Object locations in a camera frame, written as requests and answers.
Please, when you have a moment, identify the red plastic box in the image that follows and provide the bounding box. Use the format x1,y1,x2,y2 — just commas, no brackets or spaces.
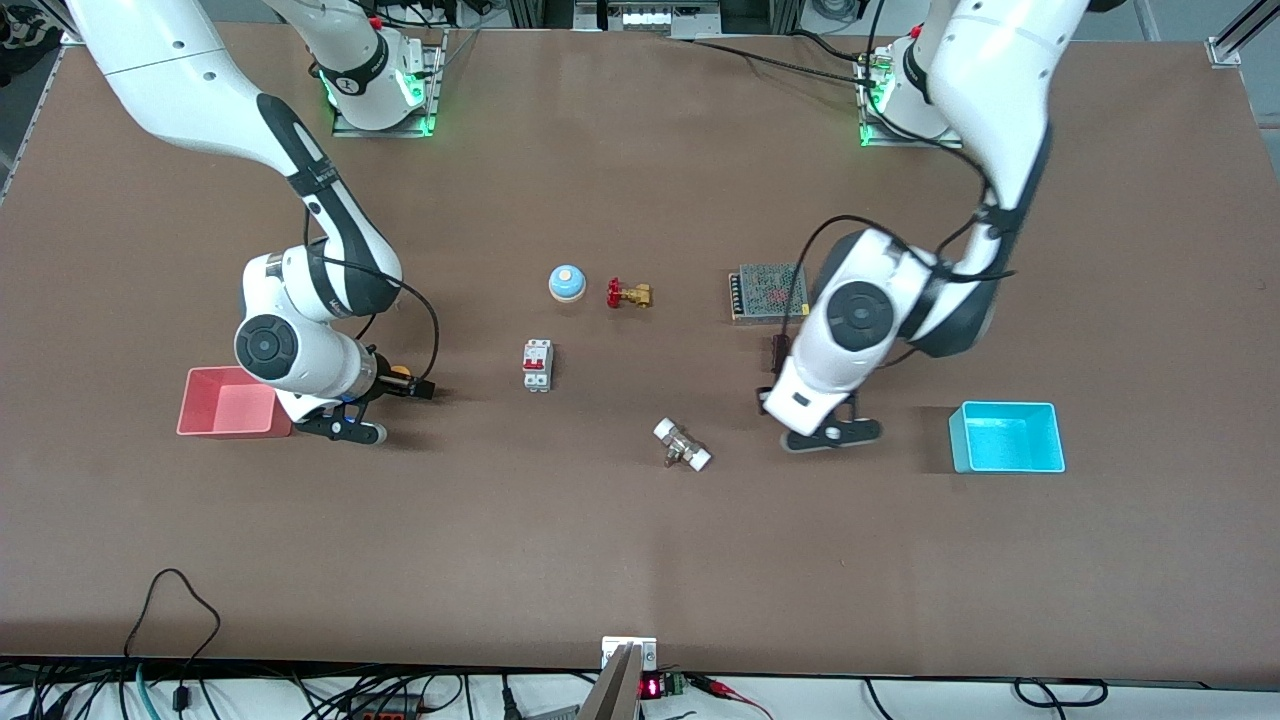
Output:
176,364,296,439

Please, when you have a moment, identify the white capped metal fitting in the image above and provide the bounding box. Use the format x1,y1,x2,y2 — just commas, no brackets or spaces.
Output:
652,417,713,473

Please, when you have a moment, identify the black orange power strip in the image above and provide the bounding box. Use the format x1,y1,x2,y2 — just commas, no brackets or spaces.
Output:
340,693,423,720

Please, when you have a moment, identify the metal mesh power supply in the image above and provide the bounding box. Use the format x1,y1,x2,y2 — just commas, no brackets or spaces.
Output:
728,262,811,327

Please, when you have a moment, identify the red clip lead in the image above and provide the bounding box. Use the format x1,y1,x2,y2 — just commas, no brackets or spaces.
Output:
690,675,773,720

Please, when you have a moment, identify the grey electronics box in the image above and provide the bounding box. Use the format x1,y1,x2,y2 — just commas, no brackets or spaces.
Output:
575,0,721,39

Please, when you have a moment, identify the cyan plastic box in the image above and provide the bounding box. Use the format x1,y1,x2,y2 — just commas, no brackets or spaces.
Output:
948,401,1067,474

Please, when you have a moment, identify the black looped thin cable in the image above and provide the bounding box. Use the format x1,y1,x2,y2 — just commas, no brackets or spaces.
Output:
124,569,222,706

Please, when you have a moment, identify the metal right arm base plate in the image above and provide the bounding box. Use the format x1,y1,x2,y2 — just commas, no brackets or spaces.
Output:
332,30,446,138

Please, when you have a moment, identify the white mounting bracket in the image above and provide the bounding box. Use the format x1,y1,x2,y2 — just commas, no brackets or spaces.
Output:
602,636,658,671

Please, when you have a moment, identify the grey aluminium camera post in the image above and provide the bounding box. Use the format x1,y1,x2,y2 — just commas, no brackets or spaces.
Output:
575,643,641,720

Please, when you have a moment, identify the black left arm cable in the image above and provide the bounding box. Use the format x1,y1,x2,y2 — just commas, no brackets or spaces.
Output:
795,150,1031,346

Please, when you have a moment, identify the black cable on table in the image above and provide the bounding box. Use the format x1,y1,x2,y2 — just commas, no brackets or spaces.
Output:
688,32,881,86

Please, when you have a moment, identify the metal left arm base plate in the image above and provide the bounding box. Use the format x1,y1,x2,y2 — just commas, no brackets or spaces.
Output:
858,50,966,149

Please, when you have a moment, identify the black coiled cable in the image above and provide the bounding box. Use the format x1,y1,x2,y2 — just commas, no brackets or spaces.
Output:
1013,678,1108,708

